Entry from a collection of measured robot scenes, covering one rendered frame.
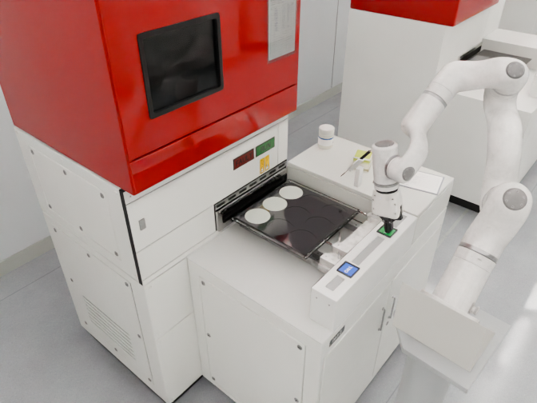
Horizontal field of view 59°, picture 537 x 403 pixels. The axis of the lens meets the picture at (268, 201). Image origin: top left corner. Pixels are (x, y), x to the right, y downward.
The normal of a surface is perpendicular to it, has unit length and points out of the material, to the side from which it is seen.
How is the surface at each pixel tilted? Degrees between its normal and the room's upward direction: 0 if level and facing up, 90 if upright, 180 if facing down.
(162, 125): 90
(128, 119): 90
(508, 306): 0
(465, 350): 90
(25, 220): 90
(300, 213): 0
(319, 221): 0
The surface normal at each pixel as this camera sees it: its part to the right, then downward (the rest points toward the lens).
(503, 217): -0.43, 0.44
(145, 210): 0.77, 0.37
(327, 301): -0.64, 0.44
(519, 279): 0.00, -0.82
